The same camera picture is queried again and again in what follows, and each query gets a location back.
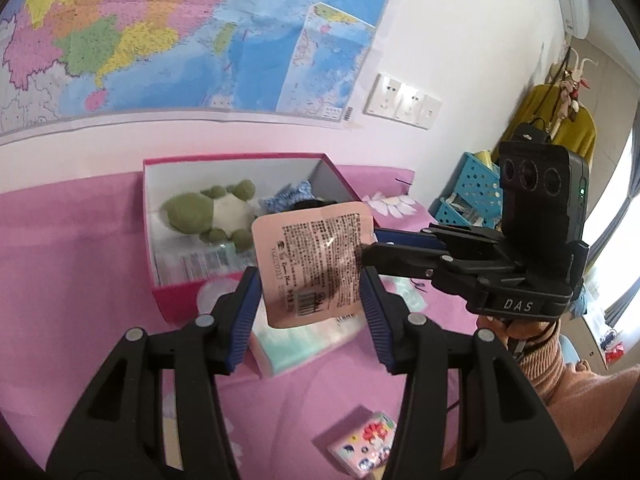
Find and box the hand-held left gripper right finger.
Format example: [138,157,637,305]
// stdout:
[359,265,576,480]

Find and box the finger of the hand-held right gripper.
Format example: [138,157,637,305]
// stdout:
[361,241,451,281]
[372,226,451,250]

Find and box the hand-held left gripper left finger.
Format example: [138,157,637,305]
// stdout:
[45,266,263,480]

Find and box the pink cardboard box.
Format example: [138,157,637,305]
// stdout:
[142,152,381,323]

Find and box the white tissue packet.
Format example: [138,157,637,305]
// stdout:
[159,244,257,287]

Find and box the pink foil packet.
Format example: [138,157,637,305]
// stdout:
[251,201,376,330]

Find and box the person's right hand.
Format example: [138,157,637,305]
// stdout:
[475,312,551,348]

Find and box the pale green tissue pack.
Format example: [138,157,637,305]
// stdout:
[392,279,429,314]

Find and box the teal tissue pack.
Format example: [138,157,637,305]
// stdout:
[250,310,368,378]

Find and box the blue plastic basket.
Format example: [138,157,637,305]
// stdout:
[429,152,503,228]

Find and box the yellow garment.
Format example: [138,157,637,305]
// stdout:
[502,84,598,166]

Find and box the green plush turtle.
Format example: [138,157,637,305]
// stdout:
[160,180,258,253]

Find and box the blue knitted item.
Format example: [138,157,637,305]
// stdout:
[260,180,316,213]

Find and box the small colourful floral packet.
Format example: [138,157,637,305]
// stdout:
[327,411,398,478]

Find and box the wooden coat rack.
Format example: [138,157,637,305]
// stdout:
[547,45,601,121]

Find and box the grey curtain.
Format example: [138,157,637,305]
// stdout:
[600,270,640,328]

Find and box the pink floral bed sheet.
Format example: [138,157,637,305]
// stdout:
[0,162,481,480]

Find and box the white wall socket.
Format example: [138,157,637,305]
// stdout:
[363,73,401,118]
[394,84,427,124]
[417,94,443,131]

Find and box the colourful wall map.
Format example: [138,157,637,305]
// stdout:
[0,0,406,143]

